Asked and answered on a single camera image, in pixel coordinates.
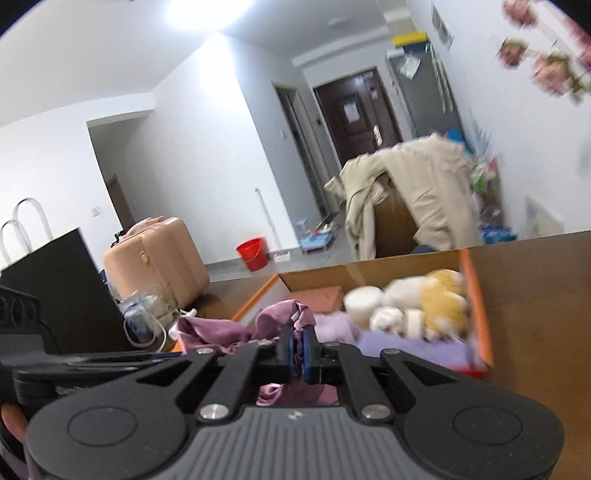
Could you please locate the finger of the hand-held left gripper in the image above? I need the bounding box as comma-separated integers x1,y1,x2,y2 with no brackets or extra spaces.
65,351,186,373

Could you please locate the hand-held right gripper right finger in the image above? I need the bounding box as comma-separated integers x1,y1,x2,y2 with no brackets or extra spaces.
301,324,459,424

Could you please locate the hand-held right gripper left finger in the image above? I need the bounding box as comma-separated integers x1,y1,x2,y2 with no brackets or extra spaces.
136,323,296,424

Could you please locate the purple satin cloth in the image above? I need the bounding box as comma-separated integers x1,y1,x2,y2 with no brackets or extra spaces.
175,299,341,407

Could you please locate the white round sponge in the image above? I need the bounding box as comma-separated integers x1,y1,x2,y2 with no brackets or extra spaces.
344,286,387,331

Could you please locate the purple linen pouch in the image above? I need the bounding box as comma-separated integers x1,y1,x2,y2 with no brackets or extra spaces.
355,330,476,371

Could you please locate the red cardboard box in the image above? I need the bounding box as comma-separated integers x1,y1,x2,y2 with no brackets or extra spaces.
231,249,494,380

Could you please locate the person's left hand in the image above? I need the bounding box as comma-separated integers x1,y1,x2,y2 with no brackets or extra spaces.
0,401,27,464

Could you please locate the clear plastic bag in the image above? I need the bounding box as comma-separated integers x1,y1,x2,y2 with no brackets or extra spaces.
117,295,182,354

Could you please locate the red bucket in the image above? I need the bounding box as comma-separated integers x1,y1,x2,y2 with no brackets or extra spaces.
236,237,269,272

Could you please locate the pink suitcase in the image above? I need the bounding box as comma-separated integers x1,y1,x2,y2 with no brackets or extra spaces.
102,216,211,305

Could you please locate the blue floor scale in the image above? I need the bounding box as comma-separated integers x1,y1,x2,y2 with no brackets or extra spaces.
300,222,336,253

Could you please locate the white mop stick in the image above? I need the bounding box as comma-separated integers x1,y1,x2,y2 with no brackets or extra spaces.
254,187,278,251

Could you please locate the white and yellow plush toy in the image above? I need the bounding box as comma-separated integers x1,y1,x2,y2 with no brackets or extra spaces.
369,269,472,343

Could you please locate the wooden chair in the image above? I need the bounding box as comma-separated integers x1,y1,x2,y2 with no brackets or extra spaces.
372,178,422,259

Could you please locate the beige coat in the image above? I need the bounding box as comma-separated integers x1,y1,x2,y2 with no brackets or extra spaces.
324,133,484,262

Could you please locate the dark brown door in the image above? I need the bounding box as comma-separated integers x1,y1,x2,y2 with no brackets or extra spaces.
314,69,403,163

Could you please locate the colourful cluttered shelf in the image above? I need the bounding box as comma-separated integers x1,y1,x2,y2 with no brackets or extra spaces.
470,154,519,243

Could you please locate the white panel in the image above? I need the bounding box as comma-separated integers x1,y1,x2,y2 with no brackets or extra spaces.
524,196,567,239

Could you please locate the grey fridge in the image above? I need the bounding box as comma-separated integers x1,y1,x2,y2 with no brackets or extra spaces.
388,42,465,145

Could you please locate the yellow box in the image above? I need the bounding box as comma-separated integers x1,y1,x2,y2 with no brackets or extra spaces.
390,31,430,47

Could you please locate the black bag with white handles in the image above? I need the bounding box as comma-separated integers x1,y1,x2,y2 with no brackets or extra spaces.
0,198,128,355

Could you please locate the wall poster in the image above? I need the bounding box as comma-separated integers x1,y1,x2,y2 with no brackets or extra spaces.
430,0,454,49

